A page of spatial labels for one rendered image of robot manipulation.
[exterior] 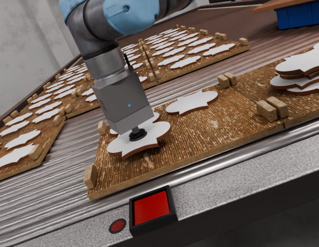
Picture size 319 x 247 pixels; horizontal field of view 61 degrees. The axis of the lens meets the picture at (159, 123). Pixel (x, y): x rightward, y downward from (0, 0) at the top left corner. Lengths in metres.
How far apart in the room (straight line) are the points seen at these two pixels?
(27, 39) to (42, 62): 0.48
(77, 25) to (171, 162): 0.30
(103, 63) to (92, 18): 0.09
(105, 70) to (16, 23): 5.24
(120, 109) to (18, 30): 5.24
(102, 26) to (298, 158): 0.38
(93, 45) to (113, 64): 0.05
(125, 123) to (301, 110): 0.35
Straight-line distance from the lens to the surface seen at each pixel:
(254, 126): 0.57
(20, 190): 0.81
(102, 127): 0.81
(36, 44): 5.67
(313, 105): 0.61
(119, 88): 0.53
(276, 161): 0.50
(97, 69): 0.53
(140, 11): 0.42
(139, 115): 0.56
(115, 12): 0.43
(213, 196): 0.46
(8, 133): 1.36
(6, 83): 5.97
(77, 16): 0.51
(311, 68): 0.67
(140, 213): 0.46
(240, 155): 0.53
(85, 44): 0.52
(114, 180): 0.56
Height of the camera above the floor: 1.21
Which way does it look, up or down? 23 degrees down
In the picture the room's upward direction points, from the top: 22 degrees counter-clockwise
